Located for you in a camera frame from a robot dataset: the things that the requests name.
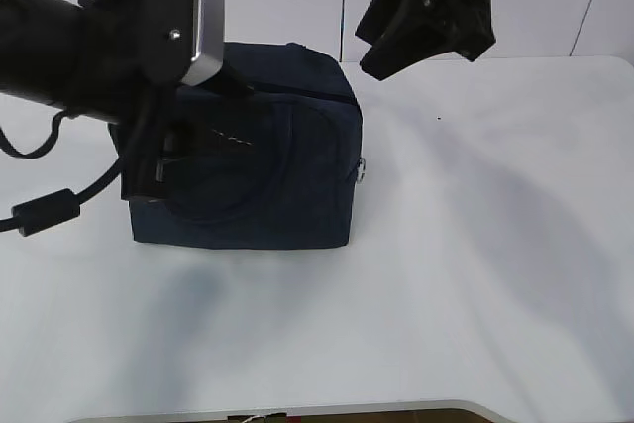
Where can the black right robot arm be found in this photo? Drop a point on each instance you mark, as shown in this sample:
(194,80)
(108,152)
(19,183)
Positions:
(404,32)

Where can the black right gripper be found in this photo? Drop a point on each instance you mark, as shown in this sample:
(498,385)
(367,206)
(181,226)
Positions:
(404,32)

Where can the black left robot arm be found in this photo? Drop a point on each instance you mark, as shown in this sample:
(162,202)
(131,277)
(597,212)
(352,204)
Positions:
(40,56)

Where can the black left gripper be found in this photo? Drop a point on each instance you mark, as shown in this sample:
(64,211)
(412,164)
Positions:
(111,85)

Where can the navy blue lunch bag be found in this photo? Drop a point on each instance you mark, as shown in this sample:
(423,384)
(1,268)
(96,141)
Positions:
(294,190)

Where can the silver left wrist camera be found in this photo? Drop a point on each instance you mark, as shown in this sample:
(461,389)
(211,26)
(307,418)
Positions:
(182,41)

